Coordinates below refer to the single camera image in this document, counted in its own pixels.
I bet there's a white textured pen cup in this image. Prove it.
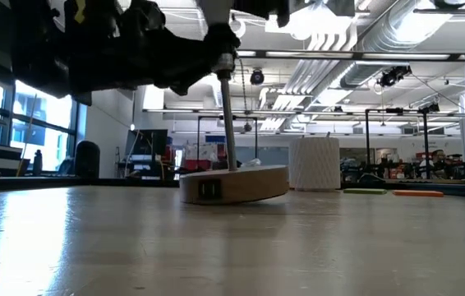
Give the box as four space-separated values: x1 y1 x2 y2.
288 136 341 191

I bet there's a black background rig frame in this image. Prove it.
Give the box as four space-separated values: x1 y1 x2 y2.
364 102 441 180

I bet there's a silver ceiling air duct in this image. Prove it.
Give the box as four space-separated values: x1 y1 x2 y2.
338 0 439 90

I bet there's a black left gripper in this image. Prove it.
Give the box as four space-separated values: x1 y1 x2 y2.
63 0 225 96

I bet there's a wooden base lamp stand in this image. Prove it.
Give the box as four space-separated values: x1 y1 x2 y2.
178 22 290 206

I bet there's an orange sticky note pad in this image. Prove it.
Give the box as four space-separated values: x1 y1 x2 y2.
392 189 444 197

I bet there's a white cable coil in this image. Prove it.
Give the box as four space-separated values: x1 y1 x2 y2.
230 18 246 39

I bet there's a person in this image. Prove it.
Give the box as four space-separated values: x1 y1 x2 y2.
429 149 449 173

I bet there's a white lightbulb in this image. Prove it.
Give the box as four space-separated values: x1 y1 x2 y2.
195 0 233 28

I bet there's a yellow cable tag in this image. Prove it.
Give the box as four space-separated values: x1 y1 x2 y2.
74 0 88 24

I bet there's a green sticky note pad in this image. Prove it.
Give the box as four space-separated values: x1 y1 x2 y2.
343 187 388 195

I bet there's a black computer monitor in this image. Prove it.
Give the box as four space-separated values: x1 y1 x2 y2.
125 129 168 157

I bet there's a black rounded bin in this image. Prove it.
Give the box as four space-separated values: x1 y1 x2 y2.
75 141 101 179

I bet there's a black overhead rig camera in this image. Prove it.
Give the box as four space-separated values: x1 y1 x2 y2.
378 64 413 88

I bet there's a black ceiling light bar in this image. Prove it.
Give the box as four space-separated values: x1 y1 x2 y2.
236 48 465 62

